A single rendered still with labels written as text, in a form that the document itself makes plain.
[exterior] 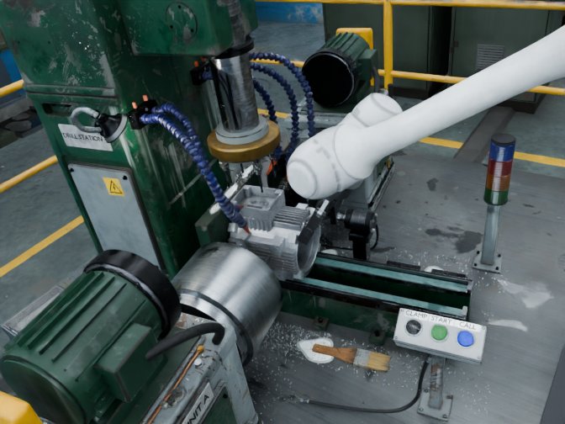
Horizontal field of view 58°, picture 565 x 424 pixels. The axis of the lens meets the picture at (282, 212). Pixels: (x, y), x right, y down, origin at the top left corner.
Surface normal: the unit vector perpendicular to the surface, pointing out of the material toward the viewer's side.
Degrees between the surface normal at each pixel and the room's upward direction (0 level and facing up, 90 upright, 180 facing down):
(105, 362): 0
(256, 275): 47
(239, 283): 35
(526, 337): 0
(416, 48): 90
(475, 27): 90
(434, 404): 90
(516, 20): 90
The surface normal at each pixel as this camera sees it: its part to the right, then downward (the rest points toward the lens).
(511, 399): -0.13, -0.81
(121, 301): 0.49, -0.53
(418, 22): -0.57, 0.53
